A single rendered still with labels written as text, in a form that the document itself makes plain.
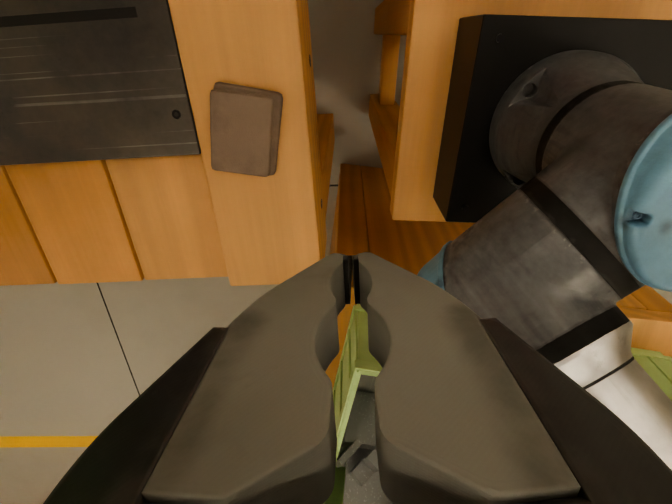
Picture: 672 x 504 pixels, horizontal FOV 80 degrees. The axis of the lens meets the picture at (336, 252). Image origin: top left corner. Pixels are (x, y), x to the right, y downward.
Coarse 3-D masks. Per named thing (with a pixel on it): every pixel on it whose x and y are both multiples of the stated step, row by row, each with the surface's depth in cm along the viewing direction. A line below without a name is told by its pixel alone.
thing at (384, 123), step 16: (384, 0) 91; (400, 0) 63; (384, 16) 89; (400, 16) 62; (384, 32) 88; (400, 32) 62; (384, 48) 104; (384, 64) 106; (384, 80) 108; (384, 96) 109; (384, 112) 100; (384, 128) 83; (384, 144) 79; (384, 160) 78
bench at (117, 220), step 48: (0, 192) 56; (48, 192) 56; (96, 192) 56; (144, 192) 56; (192, 192) 56; (0, 240) 60; (48, 240) 60; (96, 240) 59; (144, 240) 59; (192, 240) 59
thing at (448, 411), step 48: (384, 288) 10; (432, 288) 10; (384, 336) 9; (432, 336) 9; (480, 336) 8; (384, 384) 7; (432, 384) 7; (480, 384) 7; (384, 432) 7; (432, 432) 6; (480, 432) 6; (528, 432) 6; (384, 480) 7; (432, 480) 6; (480, 480) 6; (528, 480) 6; (576, 480) 6
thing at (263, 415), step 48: (288, 288) 10; (336, 288) 11; (240, 336) 9; (288, 336) 9; (336, 336) 10; (240, 384) 8; (288, 384) 8; (192, 432) 7; (240, 432) 7; (288, 432) 7; (192, 480) 6; (240, 480) 6; (288, 480) 6
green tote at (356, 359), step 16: (352, 320) 74; (352, 336) 70; (352, 352) 67; (368, 352) 63; (640, 352) 76; (656, 352) 78; (352, 368) 61; (368, 368) 60; (656, 368) 73; (336, 384) 81; (352, 384) 61; (336, 400) 77; (352, 400) 63; (336, 416) 74; (336, 432) 67; (336, 480) 86; (336, 496) 83
